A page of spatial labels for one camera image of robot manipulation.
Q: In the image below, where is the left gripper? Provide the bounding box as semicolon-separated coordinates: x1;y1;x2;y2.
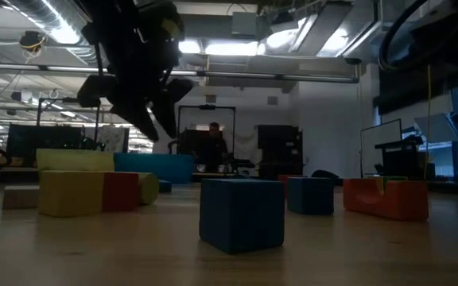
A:
76;39;195;143

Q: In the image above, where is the yellow-green cylinder block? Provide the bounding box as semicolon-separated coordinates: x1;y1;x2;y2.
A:
137;172;161;206

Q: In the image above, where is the yellow cube block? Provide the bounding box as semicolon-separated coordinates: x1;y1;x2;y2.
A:
37;170;106;218

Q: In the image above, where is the pink long block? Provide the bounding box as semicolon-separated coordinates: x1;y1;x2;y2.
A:
2;184;41;211

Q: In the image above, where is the blue cube block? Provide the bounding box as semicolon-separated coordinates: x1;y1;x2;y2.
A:
286;176;335;216
198;178;286;255

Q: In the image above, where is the red arch block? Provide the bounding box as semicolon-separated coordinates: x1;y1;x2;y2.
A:
342;176;430;222

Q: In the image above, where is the white poster board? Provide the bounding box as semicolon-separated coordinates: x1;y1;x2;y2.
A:
95;125;131;154

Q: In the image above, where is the blue plastic bin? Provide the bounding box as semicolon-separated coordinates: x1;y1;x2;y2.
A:
113;153;196;185

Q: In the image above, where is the yellow plastic bin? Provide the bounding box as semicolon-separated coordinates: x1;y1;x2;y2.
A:
36;148;115;174

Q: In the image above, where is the person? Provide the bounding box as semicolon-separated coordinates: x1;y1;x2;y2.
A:
196;122;230;174

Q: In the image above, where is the black panel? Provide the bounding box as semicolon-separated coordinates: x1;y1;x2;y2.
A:
5;122;87;168

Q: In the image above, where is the bright ceiling light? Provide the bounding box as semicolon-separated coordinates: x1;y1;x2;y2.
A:
178;38;268;57

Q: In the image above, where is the black yellow ceiling reel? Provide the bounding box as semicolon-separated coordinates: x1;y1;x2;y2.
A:
17;29;48;55

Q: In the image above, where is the long ceiling pipe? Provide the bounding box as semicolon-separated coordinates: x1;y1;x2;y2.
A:
0;62;360;84

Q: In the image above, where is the grey ceiling box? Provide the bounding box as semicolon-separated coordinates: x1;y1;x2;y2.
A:
231;10;258;37

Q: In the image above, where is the black cabinet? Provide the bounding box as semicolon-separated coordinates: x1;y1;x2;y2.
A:
254;124;305;179

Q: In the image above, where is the black floor bag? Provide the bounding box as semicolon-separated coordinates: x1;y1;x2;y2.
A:
310;168;340;180

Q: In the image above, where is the equipment desk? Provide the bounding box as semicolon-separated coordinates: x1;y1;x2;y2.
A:
374;133;437;180

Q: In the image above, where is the grey tilted panel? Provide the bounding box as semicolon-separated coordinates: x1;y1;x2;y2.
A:
413;112;458;145

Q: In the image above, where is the black tubular stand frame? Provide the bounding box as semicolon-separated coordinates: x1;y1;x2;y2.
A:
35;96;102;152

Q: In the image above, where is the black gantry frame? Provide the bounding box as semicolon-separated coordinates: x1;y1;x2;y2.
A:
176;104;237;158

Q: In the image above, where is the silver round ceiling duct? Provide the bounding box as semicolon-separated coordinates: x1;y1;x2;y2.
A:
8;0;121;68

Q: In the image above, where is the silver rectangular ceiling duct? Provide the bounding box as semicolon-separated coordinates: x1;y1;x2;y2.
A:
260;0;381;59

